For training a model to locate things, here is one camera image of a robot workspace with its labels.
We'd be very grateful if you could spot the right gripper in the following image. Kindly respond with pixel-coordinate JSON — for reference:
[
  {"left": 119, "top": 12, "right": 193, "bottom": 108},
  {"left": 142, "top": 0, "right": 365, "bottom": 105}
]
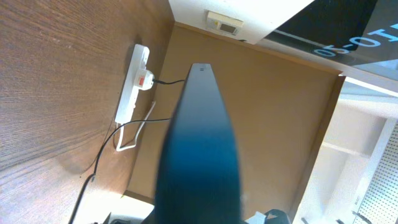
[{"left": 244, "top": 209, "right": 291, "bottom": 224}]

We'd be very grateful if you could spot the blue Samsung smartphone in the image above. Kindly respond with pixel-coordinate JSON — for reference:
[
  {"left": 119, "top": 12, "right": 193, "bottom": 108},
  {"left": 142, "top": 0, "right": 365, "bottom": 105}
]
[{"left": 154, "top": 63, "right": 241, "bottom": 223}]

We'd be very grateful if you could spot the black USB charging cable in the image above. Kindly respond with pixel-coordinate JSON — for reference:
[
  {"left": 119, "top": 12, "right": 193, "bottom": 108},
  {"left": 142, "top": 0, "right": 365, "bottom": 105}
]
[{"left": 67, "top": 78, "right": 186, "bottom": 224}]

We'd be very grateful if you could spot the white USB charger adapter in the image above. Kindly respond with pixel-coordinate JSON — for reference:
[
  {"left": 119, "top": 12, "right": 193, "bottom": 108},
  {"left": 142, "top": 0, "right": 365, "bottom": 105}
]
[{"left": 134, "top": 68, "right": 154, "bottom": 91}]

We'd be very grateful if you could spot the white power strip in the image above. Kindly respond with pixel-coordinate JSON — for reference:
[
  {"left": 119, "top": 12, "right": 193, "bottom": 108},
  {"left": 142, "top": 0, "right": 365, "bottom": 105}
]
[{"left": 115, "top": 44, "right": 150, "bottom": 124}]

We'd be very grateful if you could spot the white wall thermostat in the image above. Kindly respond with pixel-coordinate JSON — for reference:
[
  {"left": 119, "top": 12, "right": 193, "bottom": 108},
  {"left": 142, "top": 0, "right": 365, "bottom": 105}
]
[{"left": 206, "top": 11, "right": 244, "bottom": 35}]

